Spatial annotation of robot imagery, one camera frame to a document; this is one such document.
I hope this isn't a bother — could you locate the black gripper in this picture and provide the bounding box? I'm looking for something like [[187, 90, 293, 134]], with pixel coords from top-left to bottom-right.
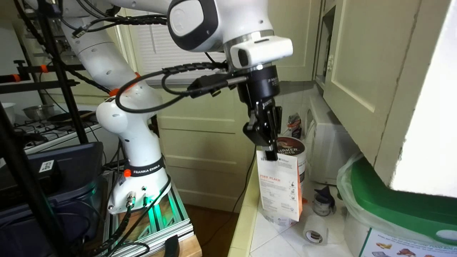
[[238, 66, 281, 161]]

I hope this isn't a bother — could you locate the white rectangular carton box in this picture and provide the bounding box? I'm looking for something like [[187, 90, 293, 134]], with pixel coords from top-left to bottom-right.
[[256, 150, 301, 221]]

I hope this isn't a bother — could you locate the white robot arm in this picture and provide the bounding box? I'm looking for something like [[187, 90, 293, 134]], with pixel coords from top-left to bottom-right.
[[26, 0, 293, 214]]

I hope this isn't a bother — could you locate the white cylindrical canister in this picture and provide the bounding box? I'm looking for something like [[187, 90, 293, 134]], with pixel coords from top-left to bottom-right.
[[256, 137, 306, 227]]

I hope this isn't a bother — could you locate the white countertop appliance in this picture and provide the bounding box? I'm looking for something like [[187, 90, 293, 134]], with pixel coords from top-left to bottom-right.
[[304, 91, 358, 184]]

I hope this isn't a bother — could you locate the small dark-capped jar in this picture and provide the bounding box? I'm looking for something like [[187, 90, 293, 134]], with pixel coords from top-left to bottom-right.
[[313, 186, 334, 217]]

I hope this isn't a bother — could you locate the white tape roll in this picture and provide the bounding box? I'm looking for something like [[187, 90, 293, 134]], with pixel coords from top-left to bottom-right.
[[303, 214, 328, 244]]

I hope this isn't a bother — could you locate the green-lidded plastic bin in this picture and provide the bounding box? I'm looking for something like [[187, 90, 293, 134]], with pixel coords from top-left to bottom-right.
[[337, 156, 457, 257]]

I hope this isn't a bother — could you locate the cream upper cabinet door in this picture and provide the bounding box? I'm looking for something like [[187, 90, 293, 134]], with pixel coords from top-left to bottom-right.
[[324, 0, 451, 163]]

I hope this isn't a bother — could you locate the dark blue storage box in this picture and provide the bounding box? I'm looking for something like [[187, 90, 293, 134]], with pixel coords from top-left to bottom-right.
[[0, 143, 106, 257]]

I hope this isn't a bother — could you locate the black tripod pole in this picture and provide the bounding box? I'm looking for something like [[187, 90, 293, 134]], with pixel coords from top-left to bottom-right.
[[0, 104, 73, 257]]

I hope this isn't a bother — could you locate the black power cord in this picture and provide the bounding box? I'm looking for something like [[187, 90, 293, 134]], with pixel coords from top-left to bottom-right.
[[230, 148, 258, 214]]

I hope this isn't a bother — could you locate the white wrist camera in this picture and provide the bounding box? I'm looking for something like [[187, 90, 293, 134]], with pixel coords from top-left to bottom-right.
[[230, 36, 293, 70]]

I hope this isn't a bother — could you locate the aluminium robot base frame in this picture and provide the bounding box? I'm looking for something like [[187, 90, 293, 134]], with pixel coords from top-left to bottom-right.
[[100, 187, 203, 257]]

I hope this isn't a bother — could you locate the cream corner wall cabinet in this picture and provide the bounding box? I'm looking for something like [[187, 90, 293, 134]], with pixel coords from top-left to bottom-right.
[[268, 0, 321, 81]]

